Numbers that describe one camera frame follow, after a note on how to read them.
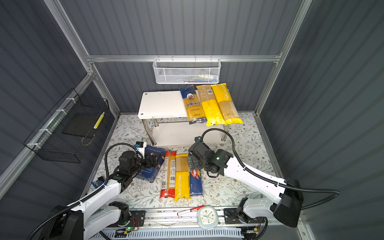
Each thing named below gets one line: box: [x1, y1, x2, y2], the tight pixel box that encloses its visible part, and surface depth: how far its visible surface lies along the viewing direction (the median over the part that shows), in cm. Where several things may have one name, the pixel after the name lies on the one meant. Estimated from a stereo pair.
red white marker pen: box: [177, 205, 206, 216], surface depth 77 cm
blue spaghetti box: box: [189, 169, 203, 196], surface depth 84 cm
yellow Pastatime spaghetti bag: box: [174, 154, 192, 202], surface depth 86 cm
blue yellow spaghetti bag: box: [179, 85, 208, 125], surface depth 75 cm
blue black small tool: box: [91, 176, 106, 189], surface depth 85 cm
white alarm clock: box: [196, 205, 219, 230], surface depth 73 cm
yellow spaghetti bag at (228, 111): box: [210, 83, 243, 126], surface depth 75 cm
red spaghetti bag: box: [160, 150, 177, 199], surface depth 86 cm
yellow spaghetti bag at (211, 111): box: [196, 84, 225, 127], surface depth 75 cm
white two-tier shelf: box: [138, 90, 230, 146], surface depth 80 cm
